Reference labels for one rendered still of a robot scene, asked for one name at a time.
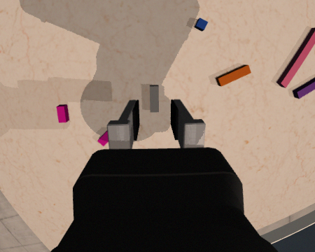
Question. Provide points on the purple rod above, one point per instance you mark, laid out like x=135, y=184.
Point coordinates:
x=304, y=89

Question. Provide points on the small blue cube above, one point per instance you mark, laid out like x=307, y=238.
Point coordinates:
x=201, y=24

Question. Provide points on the orange rod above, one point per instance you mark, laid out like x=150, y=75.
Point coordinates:
x=233, y=75

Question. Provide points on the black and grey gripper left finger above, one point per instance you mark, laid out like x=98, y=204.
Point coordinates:
x=123, y=132

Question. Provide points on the grey rod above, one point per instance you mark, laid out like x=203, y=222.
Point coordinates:
x=154, y=98

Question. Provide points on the pink rod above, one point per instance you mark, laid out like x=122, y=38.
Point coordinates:
x=298, y=59

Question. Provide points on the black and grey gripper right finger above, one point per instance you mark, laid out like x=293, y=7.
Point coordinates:
x=189, y=132

